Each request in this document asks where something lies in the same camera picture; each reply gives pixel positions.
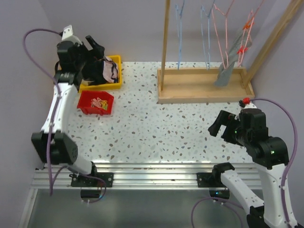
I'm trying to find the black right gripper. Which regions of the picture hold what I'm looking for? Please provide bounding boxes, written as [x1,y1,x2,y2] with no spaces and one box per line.
[208,108,250,146]

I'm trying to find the pink underwear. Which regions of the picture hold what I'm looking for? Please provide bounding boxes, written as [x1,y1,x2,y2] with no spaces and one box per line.
[103,59,119,83]

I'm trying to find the red clip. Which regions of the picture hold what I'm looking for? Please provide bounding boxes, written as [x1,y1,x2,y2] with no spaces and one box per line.
[237,46,248,54]

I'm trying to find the grey knitted garment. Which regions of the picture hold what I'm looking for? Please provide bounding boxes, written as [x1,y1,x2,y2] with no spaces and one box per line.
[213,29,242,87]

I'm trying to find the orange clip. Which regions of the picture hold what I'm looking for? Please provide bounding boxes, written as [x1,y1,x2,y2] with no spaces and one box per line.
[243,20,254,30]

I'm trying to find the pink wire hanger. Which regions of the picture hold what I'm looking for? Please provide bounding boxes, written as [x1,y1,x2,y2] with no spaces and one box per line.
[211,0,235,69]

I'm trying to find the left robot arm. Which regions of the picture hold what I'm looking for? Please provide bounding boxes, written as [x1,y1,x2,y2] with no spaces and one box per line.
[31,35,105,187]

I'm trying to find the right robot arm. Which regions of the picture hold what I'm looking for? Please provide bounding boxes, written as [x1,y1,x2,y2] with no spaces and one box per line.
[208,108,299,228]

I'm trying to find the wooden hanger rack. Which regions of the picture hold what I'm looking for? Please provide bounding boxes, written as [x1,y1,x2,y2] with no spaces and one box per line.
[157,0,304,104]

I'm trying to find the left blue hanger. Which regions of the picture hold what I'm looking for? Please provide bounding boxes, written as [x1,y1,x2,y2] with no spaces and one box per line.
[175,0,185,69]

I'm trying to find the blue hanger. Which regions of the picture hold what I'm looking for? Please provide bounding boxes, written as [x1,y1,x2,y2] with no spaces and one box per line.
[175,0,185,69]
[200,1,215,70]

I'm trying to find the right blue hanger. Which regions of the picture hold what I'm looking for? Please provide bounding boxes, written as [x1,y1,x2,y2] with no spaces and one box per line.
[200,1,215,70]

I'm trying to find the black garment pile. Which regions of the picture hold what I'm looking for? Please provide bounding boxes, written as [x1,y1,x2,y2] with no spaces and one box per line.
[82,59,107,86]

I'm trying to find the yellow plastic tray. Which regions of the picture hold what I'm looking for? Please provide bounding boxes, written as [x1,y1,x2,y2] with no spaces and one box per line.
[59,55,124,94]

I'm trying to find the clips in red bin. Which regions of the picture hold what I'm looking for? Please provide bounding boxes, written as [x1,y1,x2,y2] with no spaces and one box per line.
[91,97,108,111]

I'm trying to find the red plastic bin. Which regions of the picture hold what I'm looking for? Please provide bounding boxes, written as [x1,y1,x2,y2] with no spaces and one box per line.
[77,90,114,115]

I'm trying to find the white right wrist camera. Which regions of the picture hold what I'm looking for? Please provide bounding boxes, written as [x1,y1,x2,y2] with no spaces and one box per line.
[239,97,257,114]

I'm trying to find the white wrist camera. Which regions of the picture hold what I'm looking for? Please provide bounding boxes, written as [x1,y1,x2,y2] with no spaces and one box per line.
[61,25,82,45]
[239,97,257,114]

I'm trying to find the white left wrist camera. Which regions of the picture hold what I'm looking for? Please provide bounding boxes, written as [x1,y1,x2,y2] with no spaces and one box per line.
[61,25,82,45]

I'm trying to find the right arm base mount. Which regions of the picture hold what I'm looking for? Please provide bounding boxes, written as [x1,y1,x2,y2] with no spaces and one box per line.
[196,172,224,188]

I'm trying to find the aluminium mounting rail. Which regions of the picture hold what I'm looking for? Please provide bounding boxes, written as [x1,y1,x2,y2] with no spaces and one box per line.
[23,162,281,190]

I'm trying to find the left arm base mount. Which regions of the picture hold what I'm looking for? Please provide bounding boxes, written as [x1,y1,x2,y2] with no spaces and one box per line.
[69,172,114,188]

